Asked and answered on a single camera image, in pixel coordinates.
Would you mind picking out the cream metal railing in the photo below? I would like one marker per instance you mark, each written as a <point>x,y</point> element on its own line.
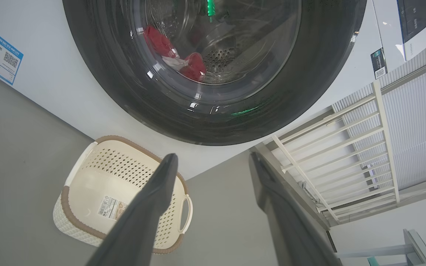
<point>379,111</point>

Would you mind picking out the steel perforated washer drum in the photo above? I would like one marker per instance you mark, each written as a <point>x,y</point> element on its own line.
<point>242,44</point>

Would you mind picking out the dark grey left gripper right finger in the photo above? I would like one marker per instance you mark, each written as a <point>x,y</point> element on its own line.
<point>290,229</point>

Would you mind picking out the red cloth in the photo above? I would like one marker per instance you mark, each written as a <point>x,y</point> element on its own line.
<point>157,40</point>

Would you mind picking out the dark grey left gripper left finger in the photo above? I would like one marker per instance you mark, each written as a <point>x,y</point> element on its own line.
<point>142,221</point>

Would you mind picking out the black washing machine display panel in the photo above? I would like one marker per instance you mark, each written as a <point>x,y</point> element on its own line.
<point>418,16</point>

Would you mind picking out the grey white desk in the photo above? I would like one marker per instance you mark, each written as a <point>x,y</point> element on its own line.
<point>416,247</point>

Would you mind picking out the cream basket with brown rim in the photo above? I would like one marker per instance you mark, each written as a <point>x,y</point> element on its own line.
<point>94,184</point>

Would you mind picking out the black QR code sticker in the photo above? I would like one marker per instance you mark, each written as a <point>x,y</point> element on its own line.
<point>378,63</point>

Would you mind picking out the white front-load washing machine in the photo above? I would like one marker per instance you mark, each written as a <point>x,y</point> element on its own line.
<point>68,92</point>

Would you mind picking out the dark round washer door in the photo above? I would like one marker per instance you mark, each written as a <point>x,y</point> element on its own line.
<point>124,103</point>

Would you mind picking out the blue energy label sticker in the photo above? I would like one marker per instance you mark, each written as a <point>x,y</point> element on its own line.
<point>2,57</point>

